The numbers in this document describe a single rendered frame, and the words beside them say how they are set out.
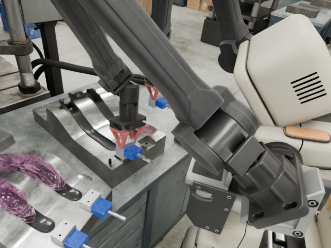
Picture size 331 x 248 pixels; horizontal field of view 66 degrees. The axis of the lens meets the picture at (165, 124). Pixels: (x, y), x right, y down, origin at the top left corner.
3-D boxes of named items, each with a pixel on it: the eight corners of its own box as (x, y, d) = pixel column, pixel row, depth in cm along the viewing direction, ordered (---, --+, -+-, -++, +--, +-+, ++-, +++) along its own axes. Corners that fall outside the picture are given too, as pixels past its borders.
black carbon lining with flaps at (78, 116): (143, 138, 95) (145, 117, 90) (109, 158, 85) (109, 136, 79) (86, 100, 112) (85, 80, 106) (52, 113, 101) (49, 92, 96)
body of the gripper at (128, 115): (108, 124, 76) (108, 100, 73) (132, 115, 84) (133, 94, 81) (122, 131, 73) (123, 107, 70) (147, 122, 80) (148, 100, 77)
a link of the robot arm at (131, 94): (125, 84, 69) (143, 83, 72) (114, 77, 74) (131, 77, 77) (124, 108, 72) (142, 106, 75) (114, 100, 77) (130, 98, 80)
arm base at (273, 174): (310, 215, 33) (299, 157, 43) (273, 175, 32) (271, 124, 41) (254, 230, 38) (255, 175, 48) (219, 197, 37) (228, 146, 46)
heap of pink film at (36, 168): (73, 181, 77) (70, 163, 72) (24, 230, 63) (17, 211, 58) (8, 152, 83) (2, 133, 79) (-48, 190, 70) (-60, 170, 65)
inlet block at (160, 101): (179, 113, 104) (181, 102, 101) (172, 118, 101) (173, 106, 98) (155, 101, 110) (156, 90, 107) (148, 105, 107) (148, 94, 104)
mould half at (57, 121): (163, 152, 100) (168, 125, 92) (112, 189, 83) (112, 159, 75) (86, 100, 124) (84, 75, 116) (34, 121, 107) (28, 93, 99)
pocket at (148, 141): (155, 148, 94) (156, 141, 91) (145, 155, 90) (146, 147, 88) (146, 142, 96) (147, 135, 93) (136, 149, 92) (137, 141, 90)
